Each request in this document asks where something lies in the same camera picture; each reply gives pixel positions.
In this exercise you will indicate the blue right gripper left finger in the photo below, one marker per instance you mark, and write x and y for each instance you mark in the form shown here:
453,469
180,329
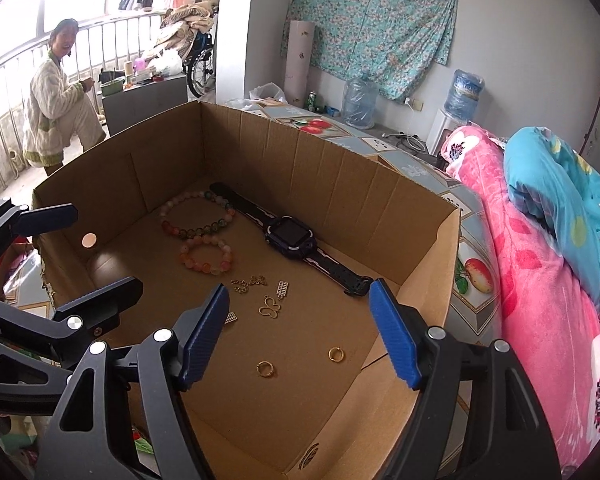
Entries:
200,329

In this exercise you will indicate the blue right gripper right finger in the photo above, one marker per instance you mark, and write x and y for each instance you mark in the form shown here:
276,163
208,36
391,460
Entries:
399,331

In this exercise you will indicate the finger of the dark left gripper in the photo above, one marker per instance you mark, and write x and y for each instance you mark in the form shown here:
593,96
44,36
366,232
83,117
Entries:
48,219

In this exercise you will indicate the gold bow charm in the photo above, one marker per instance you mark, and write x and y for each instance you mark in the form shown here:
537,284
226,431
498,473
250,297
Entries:
270,307

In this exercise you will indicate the silver rectangular charm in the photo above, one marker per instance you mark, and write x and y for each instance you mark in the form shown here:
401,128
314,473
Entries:
282,289

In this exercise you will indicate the pink strap black smartwatch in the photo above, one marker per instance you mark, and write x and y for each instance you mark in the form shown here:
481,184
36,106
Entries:
296,241

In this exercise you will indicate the fruit print tablecloth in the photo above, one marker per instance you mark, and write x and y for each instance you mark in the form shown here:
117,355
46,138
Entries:
430,199

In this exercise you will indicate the woman in white jacket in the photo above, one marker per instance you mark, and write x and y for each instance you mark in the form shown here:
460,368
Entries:
58,111

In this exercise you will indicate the brown cardboard box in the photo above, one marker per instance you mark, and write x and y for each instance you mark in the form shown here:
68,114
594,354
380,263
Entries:
260,279

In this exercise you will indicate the grey cabinet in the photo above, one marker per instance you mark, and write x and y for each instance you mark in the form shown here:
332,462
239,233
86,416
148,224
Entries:
129,107

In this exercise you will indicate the pink floral bedsheet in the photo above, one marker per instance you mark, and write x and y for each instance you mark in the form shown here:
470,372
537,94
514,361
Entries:
547,316

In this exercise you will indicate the blue duvet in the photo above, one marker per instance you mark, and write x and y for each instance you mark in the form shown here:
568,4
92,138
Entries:
549,181

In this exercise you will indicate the clear water jug on floor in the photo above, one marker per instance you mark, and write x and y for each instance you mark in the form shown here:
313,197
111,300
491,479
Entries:
359,102

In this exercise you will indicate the blue water jug on dispenser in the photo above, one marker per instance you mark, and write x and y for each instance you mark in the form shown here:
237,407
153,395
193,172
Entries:
462,100

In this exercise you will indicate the wheelchair with clothes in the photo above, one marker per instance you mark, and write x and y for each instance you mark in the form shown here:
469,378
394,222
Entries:
188,31

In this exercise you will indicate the white plastic bag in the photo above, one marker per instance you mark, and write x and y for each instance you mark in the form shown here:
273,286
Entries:
263,96

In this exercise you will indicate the pink rolled mat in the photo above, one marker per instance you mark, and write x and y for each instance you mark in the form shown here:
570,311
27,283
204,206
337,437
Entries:
298,59

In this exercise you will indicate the teal floral wall cloth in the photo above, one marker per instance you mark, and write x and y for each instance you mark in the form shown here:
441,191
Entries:
390,42

